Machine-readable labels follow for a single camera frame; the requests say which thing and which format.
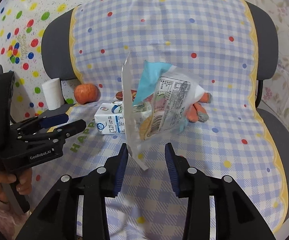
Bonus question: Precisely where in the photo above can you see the clear blue snack wrapper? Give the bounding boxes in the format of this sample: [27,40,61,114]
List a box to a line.
[121,52,206,170]

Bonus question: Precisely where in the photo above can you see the person's left hand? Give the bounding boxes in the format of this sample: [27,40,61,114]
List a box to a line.
[0,168,32,203]

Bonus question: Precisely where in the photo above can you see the white tissue roll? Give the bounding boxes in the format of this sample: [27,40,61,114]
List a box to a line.
[42,78,65,111]

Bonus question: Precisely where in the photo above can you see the red apple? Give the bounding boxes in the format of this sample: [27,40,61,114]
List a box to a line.
[74,83,98,105]

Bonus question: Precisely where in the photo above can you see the white milk carton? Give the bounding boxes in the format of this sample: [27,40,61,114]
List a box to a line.
[94,102,125,135]

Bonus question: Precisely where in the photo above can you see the black office chair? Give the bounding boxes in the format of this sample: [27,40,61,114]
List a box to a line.
[31,10,289,226]

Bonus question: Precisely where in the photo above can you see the orange grey glove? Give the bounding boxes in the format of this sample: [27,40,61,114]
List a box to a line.
[186,93,212,123]

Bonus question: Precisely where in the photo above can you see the polka dot plastic sheet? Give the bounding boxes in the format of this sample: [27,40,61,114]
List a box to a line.
[0,0,92,121]

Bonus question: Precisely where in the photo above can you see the blue checkered cloth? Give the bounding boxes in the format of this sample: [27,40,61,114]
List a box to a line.
[31,0,288,239]

